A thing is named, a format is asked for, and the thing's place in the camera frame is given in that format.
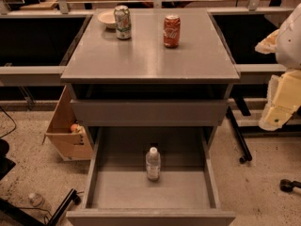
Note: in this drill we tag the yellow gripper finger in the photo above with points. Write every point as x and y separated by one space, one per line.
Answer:
283 99
268 45

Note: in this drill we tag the clear plastic water bottle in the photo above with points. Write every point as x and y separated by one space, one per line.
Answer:
153 164

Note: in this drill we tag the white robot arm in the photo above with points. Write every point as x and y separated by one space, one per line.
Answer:
288 47

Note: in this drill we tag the grey drawer cabinet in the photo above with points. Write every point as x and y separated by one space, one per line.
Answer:
141 68

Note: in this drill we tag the open grey middle drawer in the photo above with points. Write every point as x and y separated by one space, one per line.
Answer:
119 193

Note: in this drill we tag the closed grey top drawer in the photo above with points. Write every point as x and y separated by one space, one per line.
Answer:
149 113

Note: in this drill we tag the plastic bottle on floor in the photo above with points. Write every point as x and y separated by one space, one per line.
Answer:
38 201

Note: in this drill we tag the black table leg with caster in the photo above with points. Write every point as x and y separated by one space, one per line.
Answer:
246 157

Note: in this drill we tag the black caster wheel right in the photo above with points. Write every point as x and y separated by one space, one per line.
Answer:
288 186

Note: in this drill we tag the red cola can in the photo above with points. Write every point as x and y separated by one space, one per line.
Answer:
172 28

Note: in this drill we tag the green white soda can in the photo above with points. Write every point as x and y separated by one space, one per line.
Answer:
123 22

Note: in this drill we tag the small white bowl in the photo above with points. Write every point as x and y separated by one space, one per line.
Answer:
107 18

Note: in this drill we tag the orange fruit in box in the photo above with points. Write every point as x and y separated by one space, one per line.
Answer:
74 127

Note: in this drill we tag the cardboard box on floor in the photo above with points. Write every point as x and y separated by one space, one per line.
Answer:
70 146

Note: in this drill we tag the black stand base left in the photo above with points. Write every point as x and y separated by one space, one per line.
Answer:
18 213

